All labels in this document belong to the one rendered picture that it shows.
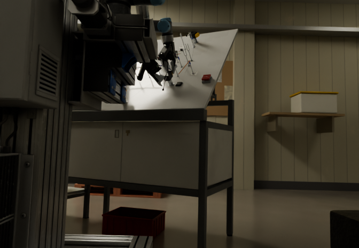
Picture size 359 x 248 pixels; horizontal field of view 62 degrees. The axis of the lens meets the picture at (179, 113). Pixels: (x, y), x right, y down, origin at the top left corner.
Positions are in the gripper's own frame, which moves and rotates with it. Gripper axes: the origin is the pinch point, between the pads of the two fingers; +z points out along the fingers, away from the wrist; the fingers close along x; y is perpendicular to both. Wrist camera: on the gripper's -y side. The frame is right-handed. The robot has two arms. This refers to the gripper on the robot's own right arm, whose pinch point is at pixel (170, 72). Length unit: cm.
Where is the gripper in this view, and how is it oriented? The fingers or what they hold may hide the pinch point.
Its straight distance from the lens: 205.3
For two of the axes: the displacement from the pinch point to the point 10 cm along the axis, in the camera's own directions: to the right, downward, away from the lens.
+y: 4.4, -2.6, 8.6
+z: 1.1, 9.7, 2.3
